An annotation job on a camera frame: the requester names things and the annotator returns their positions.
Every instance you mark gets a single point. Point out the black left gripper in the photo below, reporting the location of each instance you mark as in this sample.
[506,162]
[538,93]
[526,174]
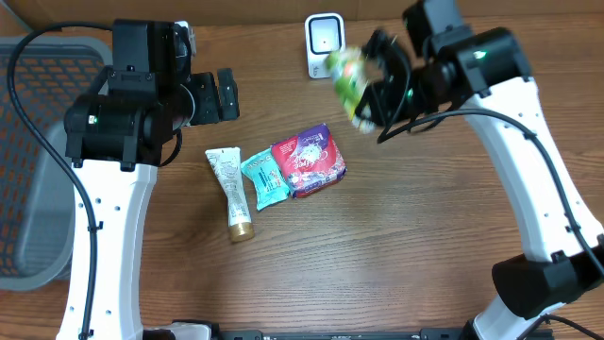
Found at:
[210,111]

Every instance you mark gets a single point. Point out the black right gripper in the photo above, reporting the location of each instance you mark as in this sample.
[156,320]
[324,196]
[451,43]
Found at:
[386,110]

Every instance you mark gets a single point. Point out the teal wipes packet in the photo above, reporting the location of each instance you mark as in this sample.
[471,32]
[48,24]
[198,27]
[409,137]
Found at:
[263,171]

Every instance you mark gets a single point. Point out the white tube gold cap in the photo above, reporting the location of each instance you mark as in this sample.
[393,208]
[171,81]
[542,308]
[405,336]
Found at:
[226,166]

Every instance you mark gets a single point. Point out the white barcode scanner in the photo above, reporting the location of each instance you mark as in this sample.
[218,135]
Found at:
[324,33]

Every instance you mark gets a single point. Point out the grey plastic mesh basket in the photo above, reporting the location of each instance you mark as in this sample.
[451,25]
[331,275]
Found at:
[37,199]

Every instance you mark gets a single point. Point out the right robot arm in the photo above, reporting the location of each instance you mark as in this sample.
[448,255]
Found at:
[486,79]

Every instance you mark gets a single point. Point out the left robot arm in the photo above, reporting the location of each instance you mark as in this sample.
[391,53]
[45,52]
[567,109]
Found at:
[115,136]

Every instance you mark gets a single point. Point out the red purple pad package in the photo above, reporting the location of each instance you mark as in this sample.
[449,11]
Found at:
[309,161]

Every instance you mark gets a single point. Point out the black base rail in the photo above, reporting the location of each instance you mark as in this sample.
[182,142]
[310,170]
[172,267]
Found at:
[377,335]

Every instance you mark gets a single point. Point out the green yellow juice carton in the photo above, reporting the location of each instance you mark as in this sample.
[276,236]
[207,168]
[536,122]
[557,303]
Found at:
[346,69]

